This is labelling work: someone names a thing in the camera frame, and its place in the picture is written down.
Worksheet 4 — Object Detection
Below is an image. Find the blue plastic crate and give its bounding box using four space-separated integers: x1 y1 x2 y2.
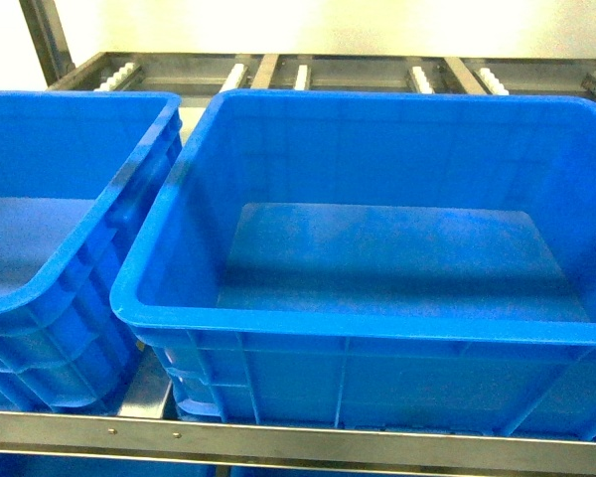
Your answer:
0 91 182 413
110 90 596 441

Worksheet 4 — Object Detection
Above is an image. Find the stainless steel shelf rack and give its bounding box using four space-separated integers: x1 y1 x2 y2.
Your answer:
0 1 596 476

